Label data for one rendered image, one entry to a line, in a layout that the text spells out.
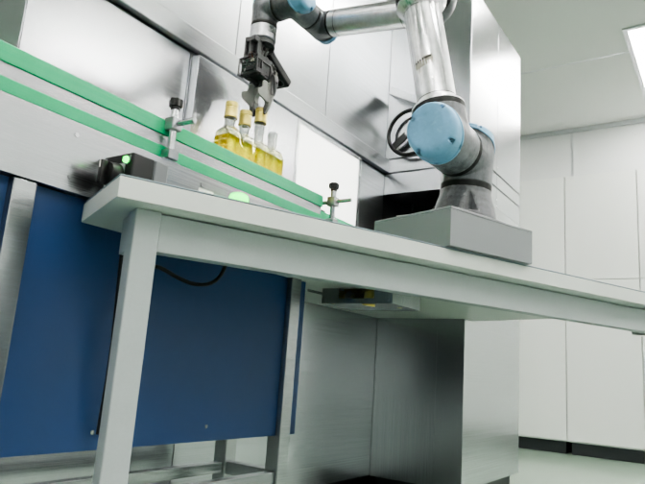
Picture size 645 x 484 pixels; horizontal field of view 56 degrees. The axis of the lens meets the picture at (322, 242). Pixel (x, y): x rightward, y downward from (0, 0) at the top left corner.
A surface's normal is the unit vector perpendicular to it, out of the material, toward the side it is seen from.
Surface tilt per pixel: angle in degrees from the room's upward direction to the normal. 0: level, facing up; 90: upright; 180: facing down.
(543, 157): 90
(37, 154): 90
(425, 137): 97
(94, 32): 90
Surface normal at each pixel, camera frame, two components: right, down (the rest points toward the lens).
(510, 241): 0.55, -0.13
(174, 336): 0.83, -0.05
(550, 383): -0.55, -0.21
